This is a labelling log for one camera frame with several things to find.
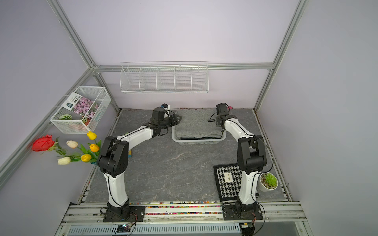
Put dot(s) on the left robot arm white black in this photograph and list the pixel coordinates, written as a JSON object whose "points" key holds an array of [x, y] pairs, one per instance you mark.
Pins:
{"points": [[114, 156]]}

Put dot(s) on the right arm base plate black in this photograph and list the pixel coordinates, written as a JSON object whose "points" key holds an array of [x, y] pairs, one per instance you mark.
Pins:
{"points": [[242, 213]]}

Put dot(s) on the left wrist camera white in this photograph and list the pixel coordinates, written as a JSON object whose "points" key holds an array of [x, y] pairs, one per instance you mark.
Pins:
{"points": [[166, 106]]}

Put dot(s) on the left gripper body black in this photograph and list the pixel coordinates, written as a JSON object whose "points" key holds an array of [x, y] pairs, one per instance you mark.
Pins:
{"points": [[169, 122]]}

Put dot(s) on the small potted succulent white pot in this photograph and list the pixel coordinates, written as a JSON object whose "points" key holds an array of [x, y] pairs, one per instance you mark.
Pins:
{"points": [[267, 182]]}

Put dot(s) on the white wire wall shelf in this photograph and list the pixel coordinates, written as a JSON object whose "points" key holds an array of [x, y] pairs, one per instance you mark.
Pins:
{"points": [[164, 77]]}

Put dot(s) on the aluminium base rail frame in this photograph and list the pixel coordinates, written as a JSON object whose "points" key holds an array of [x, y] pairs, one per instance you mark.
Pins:
{"points": [[187, 219]]}

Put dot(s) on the white wire side basket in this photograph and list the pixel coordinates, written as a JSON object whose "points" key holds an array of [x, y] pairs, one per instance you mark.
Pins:
{"points": [[69, 122]]}

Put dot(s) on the grey scarf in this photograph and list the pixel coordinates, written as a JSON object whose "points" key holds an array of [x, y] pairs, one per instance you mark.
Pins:
{"points": [[198, 124]]}

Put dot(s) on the red artificial rose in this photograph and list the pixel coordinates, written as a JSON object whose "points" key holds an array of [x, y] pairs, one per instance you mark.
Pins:
{"points": [[48, 143]]}

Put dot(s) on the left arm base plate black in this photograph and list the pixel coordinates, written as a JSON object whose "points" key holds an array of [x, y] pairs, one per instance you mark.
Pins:
{"points": [[127, 214]]}

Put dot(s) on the purple flower seed packet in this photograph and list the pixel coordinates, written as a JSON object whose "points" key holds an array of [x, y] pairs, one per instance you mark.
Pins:
{"points": [[81, 105]]}

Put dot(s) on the white plastic perforated basket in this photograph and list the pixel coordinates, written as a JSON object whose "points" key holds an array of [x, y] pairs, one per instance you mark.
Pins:
{"points": [[198, 140]]}

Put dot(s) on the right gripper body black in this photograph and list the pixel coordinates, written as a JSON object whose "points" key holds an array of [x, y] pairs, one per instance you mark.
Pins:
{"points": [[218, 119]]}

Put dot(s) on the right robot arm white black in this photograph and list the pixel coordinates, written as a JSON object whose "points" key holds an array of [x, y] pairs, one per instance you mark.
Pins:
{"points": [[251, 157]]}

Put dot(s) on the tulip bouquet in teal vase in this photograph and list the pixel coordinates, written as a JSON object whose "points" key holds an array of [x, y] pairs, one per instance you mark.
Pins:
{"points": [[87, 154]]}

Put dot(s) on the black white houndstooth scarf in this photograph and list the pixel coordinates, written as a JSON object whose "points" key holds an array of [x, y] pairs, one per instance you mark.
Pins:
{"points": [[228, 181]]}

